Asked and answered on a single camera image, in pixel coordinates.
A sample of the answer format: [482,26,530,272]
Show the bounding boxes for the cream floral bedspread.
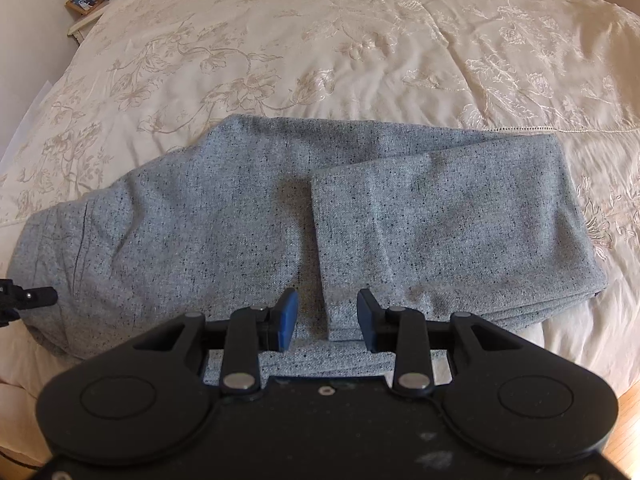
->
[0,0,640,411]

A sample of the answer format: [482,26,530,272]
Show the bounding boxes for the white nightstand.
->
[67,1,110,46]

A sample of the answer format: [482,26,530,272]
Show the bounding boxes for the wooden picture frame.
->
[65,0,104,15]

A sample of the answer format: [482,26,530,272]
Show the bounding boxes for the grey speckled pants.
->
[8,115,606,376]

